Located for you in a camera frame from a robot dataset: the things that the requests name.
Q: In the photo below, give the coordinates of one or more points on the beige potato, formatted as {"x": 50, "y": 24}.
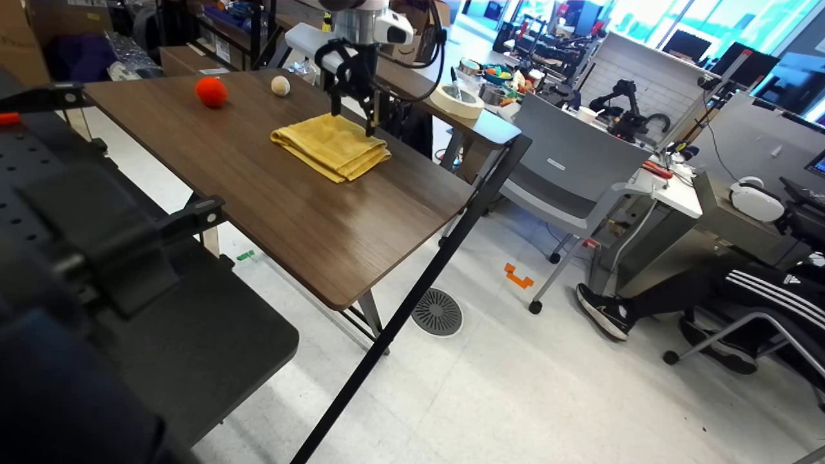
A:
{"x": 279, "y": 87}

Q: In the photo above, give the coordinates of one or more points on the orange floor tape marker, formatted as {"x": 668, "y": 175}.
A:
{"x": 519, "y": 278}

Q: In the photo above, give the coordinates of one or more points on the dark blue bag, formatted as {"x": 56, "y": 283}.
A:
{"x": 80, "y": 61}

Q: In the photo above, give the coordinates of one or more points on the white tape roll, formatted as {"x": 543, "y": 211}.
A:
{"x": 454, "y": 105}

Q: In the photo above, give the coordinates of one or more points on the red knob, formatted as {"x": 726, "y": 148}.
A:
{"x": 10, "y": 123}

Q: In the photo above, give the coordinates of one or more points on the round floor drain cover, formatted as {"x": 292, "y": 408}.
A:
{"x": 438, "y": 314}

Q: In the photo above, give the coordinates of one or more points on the small black robot arm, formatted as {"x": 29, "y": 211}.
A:
{"x": 627, "y": 108}

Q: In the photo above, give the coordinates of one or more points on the seated person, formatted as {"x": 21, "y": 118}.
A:
{"x": 775, "y": 298}

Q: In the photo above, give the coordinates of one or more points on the white desk partition panel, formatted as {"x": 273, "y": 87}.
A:
{"x": 645, "y": 73}

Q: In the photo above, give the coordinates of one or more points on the grey chair with metal legs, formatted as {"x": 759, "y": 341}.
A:
{"x": 730, "y": 331}

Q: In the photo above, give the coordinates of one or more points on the black perforated mounting platform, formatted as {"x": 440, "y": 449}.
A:
{"x": 129, "y": 378}

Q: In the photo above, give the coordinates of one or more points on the yellow towel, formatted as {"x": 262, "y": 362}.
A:
{"x": 332, "y": 145}

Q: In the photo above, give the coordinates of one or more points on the red toy vegetable green stem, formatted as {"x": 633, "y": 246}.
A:
{"x": 213, "y": 92}

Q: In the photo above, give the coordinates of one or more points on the black computer monitor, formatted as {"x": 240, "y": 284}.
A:
{"x": 686, "y": 46}
{"x": 744, "y": 66}

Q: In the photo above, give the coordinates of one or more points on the grey plastic chair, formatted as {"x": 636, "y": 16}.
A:
{"x": 568, "y": 164}

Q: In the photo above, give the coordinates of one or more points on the black slanted metal pole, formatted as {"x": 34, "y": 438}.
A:
{"x": 414, "y": 298}

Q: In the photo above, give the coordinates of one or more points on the brown cardboard box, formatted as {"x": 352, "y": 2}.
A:
{"x": 21, "y": 42}

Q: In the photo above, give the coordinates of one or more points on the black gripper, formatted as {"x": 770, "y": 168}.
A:
{"x": 352, "y": 63}

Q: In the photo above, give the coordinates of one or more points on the computer monitor blue screen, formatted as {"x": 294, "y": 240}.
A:
{"x": 795, "y": 81}

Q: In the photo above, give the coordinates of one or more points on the white headset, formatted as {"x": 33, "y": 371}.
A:
{"x": 756, "y": 199}

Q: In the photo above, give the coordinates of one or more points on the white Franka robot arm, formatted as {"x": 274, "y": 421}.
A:
{"x": 361, "y": 12}

